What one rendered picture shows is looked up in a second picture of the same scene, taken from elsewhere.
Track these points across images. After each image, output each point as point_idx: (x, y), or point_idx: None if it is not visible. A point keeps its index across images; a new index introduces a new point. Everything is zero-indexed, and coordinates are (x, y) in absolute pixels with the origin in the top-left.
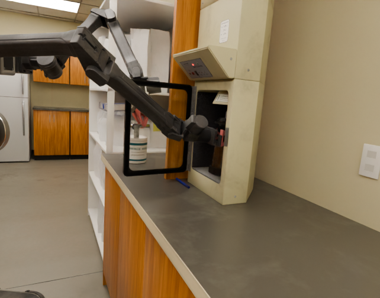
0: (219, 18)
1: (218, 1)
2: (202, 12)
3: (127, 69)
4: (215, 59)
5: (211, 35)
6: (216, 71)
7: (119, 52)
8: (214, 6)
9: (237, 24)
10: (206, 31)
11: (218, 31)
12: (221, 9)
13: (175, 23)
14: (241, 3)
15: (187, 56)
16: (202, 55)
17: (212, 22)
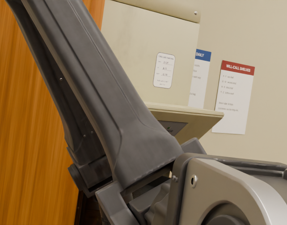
0: (154, 44)
1: (152, 13)
2: (106, 7)
3: (90, 149)
4: (210, 129)
5: (133, 65)
6: (183, 140)
7: (72, 93)
8: (142, 16)
9: (188, 71)
10: (120, 52)
11: (150, 64)
12: (158, 31)
13: (101, 23)
14: (196, 45)
15: (166, 115)
16: (198, 121)
17: (137, 43)
